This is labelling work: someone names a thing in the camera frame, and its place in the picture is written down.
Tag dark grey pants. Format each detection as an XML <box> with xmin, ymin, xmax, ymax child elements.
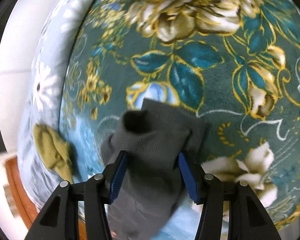
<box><xmin>101</xmin><ymin>99</ymin><xmax>205</xmax><ymax>239</ymax></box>

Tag olive green knit sweater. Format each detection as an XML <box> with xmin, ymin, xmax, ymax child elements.
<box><xmin>33</xmin><ymin>124</ymin><xmax>73</xmax><ymax>184</ymax></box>

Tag teal floral bed blanket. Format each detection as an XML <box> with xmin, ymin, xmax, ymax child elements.
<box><xmin>59</xmin><ymin>0</ymin><xmax>300</xmax><ymax>231</ymax></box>

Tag light blue floral quilt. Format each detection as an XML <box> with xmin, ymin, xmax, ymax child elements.
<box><xmin>17</xmin><ymin>0</ymin><xmax>93</xmax><ymax>210</ymax></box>

